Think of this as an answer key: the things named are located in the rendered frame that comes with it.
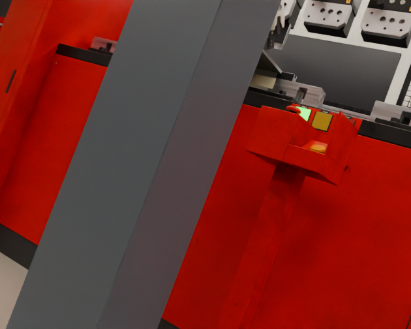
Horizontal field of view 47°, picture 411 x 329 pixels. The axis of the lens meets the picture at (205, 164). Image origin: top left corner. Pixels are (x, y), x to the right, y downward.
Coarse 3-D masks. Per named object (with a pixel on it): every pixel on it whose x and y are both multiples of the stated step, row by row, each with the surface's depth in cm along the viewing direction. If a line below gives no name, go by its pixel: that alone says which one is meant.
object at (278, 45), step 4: (284, 24) 167; (288, 24) 167; (280, 28) 168; (284, 28) 167; (288, 28) 167; (284, 32) 167; (288, 32) 168; (276, 36) 168; (280, 36) 167; (284, 36) 166; (276, 40) 168; (280, 40) 167; (284, 40) 167; (276, 44) 168; (280, 44) 168; (276, 48) 168; (280, 48) 167
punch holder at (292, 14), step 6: (288, 0) 165; (294, 0) 164; (300, 0) 168; (288, 6) 164; (294, 6) 165; (300, 6) 169; (288, 12) 164; (294, 12) 168; (288, 18) 166; (294, 18) 169; (294, 24) 171
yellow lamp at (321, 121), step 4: (316, 112) 127; (320, 112) 126; (316, 116) 127; (320, 116) 126; (324, 116) 126; (328, 116) 125; (316, 120) 126; (320, 120) 126; (324, 120) 125; (328, 120) 125; (312, 124) 127; (316, 124) 126; (320, 124) 126; (324, 124) 125; (328, 124) 125; (316, 128) 126; (320, 128) 125; (324, 128) 125
